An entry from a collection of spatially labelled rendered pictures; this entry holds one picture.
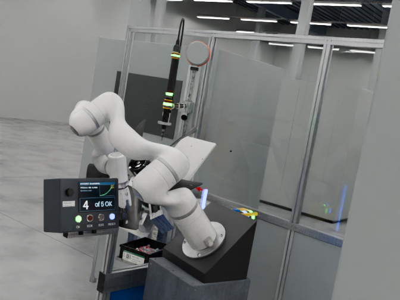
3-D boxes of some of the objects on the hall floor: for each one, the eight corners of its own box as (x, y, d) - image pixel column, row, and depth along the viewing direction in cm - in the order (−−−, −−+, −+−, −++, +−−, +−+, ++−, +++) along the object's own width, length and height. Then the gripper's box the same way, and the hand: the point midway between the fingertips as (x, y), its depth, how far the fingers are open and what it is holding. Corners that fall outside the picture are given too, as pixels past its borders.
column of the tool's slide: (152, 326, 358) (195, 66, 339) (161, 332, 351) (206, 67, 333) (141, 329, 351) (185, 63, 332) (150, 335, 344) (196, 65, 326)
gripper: (103, 183, 250) (106, 216, 255) (122, 190, 240) (125, 225, 246) (116, 178, 255) (119, 212, 261) (135, 185, 245) (138, 220, 251)
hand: (122, 215), depth 252 cm, fingers closed
